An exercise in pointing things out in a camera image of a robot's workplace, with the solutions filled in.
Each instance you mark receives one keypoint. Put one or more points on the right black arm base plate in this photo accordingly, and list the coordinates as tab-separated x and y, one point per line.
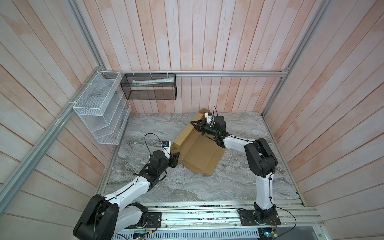
258	217

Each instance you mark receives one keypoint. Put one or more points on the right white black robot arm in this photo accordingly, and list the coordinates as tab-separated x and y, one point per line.
261	160

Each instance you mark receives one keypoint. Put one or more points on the brown cardboard box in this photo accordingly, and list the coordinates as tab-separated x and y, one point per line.
197	152

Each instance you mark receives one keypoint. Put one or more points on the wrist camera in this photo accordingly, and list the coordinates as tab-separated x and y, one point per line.
209	117
166	146

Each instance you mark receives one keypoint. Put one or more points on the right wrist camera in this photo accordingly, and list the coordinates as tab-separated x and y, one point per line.
209	117

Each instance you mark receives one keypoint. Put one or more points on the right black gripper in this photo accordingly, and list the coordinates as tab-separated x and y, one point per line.
201	126

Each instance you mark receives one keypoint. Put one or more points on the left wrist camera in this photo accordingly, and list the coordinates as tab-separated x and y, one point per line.
166	146

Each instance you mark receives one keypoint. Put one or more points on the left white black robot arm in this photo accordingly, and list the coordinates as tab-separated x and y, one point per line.
105	216

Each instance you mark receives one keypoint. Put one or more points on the white wire mesh shelf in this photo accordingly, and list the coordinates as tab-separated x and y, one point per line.
102	108

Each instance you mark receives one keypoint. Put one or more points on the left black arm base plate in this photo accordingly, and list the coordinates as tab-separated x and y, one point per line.
153	220

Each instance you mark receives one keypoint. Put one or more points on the black wire mesh basket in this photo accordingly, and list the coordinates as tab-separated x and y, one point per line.
148	93

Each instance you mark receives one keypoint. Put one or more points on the aluminium frame rail front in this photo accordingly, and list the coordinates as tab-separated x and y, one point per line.
223	214

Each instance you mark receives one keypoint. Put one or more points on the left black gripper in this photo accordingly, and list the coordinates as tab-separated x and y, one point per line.
174	160

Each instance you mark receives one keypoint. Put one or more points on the white paper in basket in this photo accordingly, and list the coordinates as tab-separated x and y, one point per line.
164	82

